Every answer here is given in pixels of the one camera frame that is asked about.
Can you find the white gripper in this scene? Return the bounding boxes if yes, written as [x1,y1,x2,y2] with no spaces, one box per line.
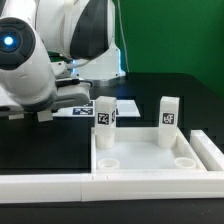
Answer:
[0,79,93,118]

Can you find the white square tabletop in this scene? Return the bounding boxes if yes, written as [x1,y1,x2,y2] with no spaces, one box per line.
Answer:
[91,127,206,173]

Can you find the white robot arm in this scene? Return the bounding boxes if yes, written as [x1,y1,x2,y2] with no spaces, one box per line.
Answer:
[0,0,125,118]

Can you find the white marker sheet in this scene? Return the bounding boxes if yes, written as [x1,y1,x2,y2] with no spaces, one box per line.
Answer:
[53,100,140,117]

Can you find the white L-shaped obstacle wall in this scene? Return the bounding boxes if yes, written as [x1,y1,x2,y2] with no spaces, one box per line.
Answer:
[0,130,224,203]

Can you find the white cable on wall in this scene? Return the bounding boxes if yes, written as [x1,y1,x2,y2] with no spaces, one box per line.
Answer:
[116,0,130,73]

